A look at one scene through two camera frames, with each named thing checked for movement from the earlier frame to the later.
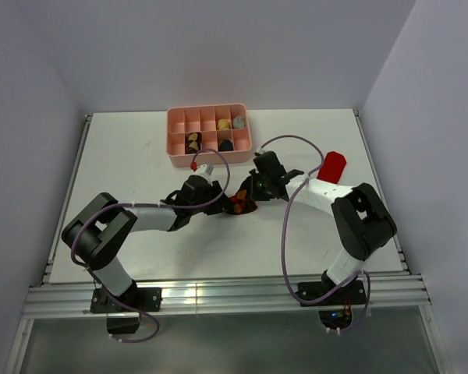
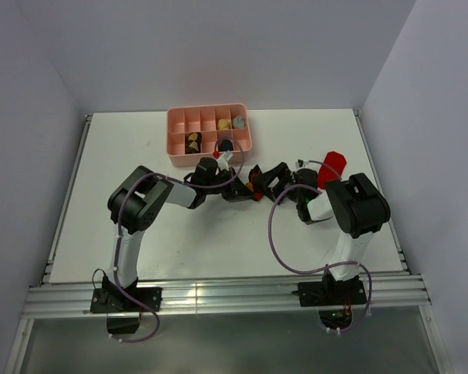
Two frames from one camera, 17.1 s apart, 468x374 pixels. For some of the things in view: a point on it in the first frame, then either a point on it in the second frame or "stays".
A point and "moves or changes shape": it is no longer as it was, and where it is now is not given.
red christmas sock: x=332 y=167 stays
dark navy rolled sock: x=225 y=145 stays
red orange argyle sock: x=240 y=203 moves or changes shape
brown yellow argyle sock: x=193 y=142 stays
